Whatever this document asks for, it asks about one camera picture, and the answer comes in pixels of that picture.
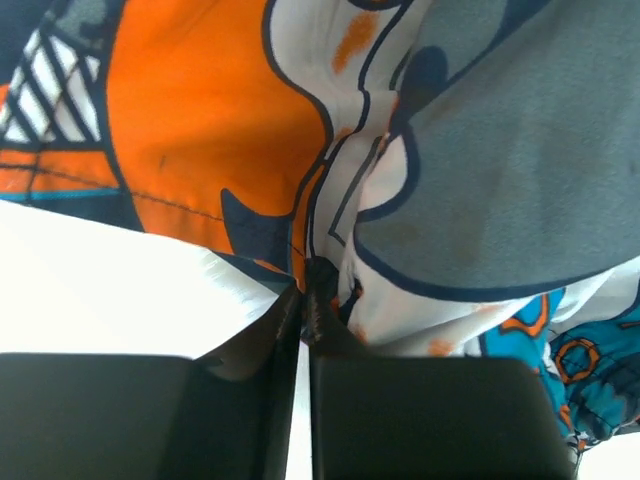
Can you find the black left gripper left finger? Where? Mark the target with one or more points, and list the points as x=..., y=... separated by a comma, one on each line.
x=90, y=416

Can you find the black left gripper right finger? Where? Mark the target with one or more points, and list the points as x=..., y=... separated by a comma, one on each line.
x=376, y=417

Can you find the colourful patterned shorts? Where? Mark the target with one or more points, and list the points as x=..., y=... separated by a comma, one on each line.
x=451, y=178

